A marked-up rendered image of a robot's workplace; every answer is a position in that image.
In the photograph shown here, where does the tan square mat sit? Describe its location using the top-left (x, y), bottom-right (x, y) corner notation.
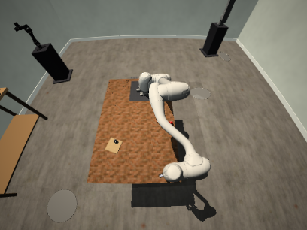
top-left (105, 138), bottom-right (122, 154)

